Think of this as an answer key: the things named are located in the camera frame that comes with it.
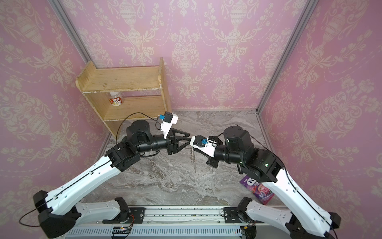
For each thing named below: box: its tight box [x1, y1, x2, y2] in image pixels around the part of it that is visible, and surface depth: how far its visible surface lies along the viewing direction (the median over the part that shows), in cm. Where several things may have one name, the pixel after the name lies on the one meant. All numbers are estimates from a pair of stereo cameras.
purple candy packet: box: [239, 174, 276, 206], surface depth 81 cm
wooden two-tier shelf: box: [75, 57, 172, 140], surface depth 82 cm
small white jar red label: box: [108, 91, 124, 107], surface depth 94 cm
